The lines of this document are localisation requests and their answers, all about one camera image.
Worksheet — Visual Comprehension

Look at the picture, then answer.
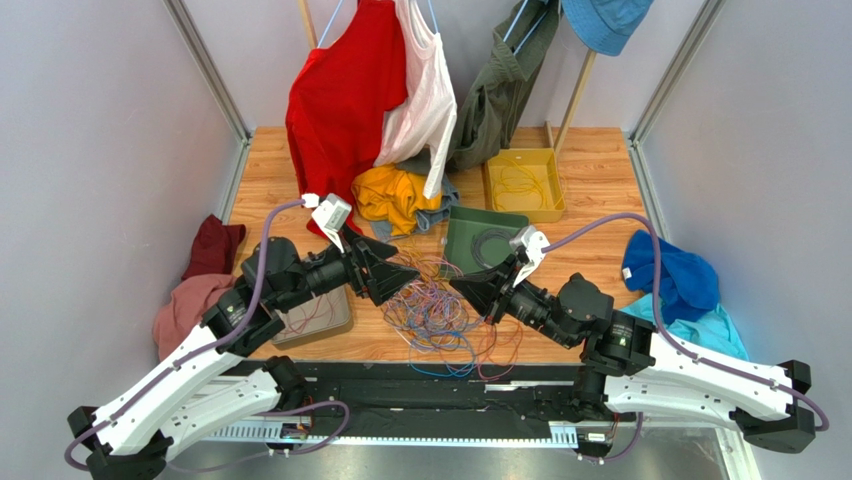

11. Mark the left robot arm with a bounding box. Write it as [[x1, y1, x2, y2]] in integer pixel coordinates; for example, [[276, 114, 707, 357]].
[[64, 194, 419, 479]]

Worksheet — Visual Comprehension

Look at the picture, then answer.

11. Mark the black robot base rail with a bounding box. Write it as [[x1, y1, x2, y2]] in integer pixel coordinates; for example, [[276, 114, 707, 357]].
[[66, 359, 817, 480]]

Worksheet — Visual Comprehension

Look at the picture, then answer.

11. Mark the yellow cable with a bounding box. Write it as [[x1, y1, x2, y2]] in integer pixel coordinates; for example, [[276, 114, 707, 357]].
[[491, 163, 566, 213]]

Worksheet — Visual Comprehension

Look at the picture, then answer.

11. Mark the wooden rack pole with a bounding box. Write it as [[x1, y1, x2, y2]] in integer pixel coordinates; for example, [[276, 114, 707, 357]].
[[544, 49, 597, 160]]

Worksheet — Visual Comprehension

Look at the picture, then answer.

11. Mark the turquoise cloth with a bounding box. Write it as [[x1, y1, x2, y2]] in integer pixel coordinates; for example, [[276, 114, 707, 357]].
[[661, 294, 749, 361]]

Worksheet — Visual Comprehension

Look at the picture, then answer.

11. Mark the red hanging shirt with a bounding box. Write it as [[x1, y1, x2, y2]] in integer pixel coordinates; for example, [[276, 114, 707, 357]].
[[285, 1, 408, 205]]

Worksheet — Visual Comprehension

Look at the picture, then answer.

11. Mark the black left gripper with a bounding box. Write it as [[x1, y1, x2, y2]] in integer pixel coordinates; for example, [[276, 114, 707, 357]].
[[277, 222, 422, 311]]

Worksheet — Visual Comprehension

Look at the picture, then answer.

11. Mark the olive green hanging garment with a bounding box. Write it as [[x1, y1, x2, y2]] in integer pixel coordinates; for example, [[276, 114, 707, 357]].
[[446, 1, 560, 172]]

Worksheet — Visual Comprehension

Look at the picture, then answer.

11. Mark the grey plastic tray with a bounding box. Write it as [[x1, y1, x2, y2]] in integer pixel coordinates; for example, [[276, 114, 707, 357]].
[[271, 287, 354, 349]]

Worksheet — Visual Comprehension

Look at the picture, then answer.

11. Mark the multicolour cable pile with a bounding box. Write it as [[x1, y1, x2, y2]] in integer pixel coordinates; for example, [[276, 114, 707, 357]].
[[379, 244, 524, 382]]

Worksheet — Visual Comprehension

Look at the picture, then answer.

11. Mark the dusty pink cloth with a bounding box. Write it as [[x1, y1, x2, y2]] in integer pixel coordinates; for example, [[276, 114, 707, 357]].
[[152, 274, 236, 360]]

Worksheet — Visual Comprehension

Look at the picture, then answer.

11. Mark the green plastic tray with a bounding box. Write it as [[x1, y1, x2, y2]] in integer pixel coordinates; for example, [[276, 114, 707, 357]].
[[444, 206, 529, 274]]

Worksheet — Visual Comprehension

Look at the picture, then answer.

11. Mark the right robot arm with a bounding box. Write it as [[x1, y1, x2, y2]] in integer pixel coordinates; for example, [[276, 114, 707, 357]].
[[450, 226, 829, 454]]

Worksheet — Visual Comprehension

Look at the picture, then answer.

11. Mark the dark blue cloth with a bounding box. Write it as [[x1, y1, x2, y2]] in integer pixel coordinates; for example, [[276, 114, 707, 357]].
[[622, 230, 720, 325]]

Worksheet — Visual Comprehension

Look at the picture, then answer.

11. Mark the red cable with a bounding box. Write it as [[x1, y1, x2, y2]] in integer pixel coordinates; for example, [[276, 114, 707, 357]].
[[286, 292, 344, 336]]

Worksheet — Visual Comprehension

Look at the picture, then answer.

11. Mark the yellow plastic tray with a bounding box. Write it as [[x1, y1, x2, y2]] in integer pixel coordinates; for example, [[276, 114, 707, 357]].
[[483, 148, 565, 224]]

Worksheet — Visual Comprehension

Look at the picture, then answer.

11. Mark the yellow crumpled garment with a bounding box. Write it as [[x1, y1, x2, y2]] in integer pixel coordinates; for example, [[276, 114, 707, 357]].
[[351, 165, 441, 235]]

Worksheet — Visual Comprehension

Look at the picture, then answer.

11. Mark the white hanging tank top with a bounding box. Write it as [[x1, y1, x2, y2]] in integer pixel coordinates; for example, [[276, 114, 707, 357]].
[[374, 1, 457, 199]]

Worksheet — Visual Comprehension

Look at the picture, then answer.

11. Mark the grey-blue cloth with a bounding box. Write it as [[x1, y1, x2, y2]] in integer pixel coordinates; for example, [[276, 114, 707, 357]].
[[369, 175, 460, 241]]

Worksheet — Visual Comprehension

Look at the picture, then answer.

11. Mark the coiled black cable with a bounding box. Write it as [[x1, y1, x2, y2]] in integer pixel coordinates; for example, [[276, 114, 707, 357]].
[[471, 228, 517, 271]]

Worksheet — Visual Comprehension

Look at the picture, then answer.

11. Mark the maroon cloth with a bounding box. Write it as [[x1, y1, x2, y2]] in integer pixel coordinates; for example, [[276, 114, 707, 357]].
[[181, 214, 247, 281]]

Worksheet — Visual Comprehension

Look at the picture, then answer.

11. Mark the light blue bucket hat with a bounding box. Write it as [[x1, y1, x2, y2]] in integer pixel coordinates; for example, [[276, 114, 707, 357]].
[[561, 0, 654, 57]]

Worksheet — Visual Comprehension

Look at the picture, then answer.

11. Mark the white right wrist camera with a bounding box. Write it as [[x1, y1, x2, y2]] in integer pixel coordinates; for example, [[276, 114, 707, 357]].
[[509, 225, 550, 287]]

